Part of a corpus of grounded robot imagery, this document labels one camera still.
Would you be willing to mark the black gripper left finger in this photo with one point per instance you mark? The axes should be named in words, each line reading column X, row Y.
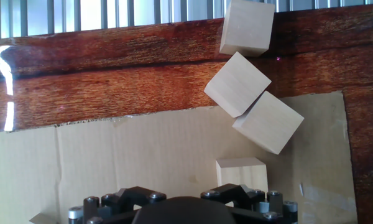
column 112, row 205

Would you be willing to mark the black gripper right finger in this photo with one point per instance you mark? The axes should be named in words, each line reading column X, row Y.
column 255, row 202

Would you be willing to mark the large wooden cube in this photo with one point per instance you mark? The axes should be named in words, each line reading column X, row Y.
column 237, row 84
column 247, row 26
column 242, row 172
column 268, row 121

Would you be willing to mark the brown cardboard sheet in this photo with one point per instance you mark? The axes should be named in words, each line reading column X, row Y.
column 143, row 155

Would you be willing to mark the reddish wood grain board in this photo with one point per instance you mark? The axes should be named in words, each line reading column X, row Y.
column 112, row 77

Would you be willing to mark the medium wooden cube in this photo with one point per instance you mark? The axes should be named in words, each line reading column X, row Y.
column 42, row 219

